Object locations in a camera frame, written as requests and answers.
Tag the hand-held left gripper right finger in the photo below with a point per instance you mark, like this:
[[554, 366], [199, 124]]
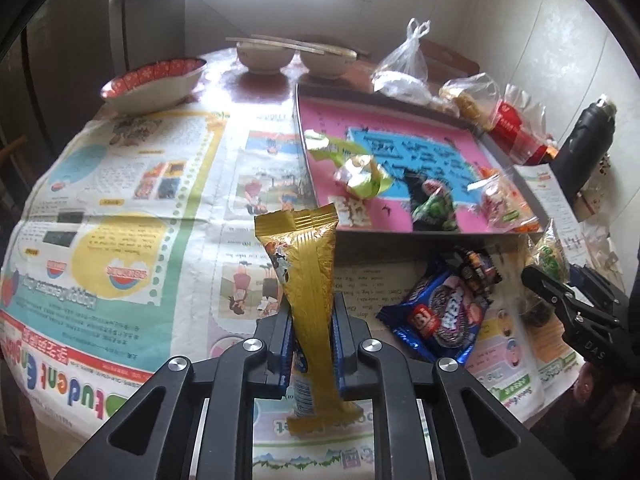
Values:
[[341, 360]]

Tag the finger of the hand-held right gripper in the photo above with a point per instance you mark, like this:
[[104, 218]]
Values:
[[560, 300], [595, 287]]

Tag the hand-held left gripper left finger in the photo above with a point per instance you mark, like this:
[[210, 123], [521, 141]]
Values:
[[287, 355]]

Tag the dark brown snack piece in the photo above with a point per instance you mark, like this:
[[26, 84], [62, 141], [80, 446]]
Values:
[[537, 310]]

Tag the clear packet with green print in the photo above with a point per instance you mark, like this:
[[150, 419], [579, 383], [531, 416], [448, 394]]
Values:
[[547, 255]]

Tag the gold snack bar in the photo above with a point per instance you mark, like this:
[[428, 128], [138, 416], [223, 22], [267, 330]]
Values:
[[310, 270]]

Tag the brown chocolate bar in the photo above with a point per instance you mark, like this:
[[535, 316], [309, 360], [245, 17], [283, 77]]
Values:
[[475, 262]]

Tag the blue cookie packet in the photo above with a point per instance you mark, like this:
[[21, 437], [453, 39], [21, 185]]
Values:
[[435, 315]]

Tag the orange cracker packet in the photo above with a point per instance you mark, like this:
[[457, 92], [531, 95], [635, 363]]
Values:
[[502, 202]]

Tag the green pea snack packet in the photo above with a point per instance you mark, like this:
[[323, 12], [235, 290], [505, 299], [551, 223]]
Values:
[[435, 205]]

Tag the light green candy packet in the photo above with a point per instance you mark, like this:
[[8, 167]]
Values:
[[360, 175]]

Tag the grey shallow cardboard box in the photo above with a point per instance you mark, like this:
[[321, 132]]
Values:
[[340, 96]]

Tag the person's right hand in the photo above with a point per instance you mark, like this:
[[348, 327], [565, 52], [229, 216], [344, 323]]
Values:
[[600, 397]]

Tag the white paper clutter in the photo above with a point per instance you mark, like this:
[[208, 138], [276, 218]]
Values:
[[600, 250]]

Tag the small white newspaper page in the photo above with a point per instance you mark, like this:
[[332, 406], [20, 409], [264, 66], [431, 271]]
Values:
[[550, 195]]

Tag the black thermos bottle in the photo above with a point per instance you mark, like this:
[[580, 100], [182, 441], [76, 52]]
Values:
[[585, 145]]

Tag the pink and blue book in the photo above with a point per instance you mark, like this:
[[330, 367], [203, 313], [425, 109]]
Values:
[[325, 195]]

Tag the red tissue pack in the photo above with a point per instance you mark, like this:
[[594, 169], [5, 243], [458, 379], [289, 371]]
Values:
[[510, 125]]

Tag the large colourful newspaper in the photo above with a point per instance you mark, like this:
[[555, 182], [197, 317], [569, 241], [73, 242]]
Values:
[[125, 210]]

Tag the plastic bag of yellow food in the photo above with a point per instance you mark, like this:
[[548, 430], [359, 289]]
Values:
[[470, 100]]

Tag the wooden chair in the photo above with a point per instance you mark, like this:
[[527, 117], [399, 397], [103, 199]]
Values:
[[450, 62]]

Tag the white crumpled plastic bag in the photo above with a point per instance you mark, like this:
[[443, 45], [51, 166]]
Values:
[[400, 87]]

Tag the clear plastic bag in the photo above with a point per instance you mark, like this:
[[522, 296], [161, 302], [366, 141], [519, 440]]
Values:
[[407, 55]]

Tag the red patterned bowl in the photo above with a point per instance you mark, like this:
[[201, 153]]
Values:
[[150, 92]]

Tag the wooden chopstick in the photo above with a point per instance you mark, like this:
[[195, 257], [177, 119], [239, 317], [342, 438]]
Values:
[[240, 40], [340, 52]]

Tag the dark tall cabinet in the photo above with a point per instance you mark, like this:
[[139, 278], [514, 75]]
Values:
[[75, 45]]

